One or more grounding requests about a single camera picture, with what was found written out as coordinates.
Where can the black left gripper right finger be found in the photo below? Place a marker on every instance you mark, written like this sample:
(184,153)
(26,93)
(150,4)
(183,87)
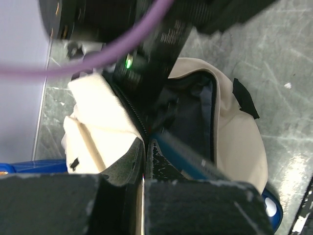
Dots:
(174,205)

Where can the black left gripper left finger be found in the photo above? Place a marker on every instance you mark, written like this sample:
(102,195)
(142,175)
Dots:
(109,203)

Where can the blue thin booklet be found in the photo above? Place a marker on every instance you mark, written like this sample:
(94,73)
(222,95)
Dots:
(185,159)

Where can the beige canvas backpack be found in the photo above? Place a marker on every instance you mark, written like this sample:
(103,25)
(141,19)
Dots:
(200,118)

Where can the blue shark pencil case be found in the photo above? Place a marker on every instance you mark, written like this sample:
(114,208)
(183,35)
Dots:
(273,207)

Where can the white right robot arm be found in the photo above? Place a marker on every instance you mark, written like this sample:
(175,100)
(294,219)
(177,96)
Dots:
(143,38)

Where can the blue plastic basket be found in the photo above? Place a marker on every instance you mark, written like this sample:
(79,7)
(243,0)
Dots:
(37,166)

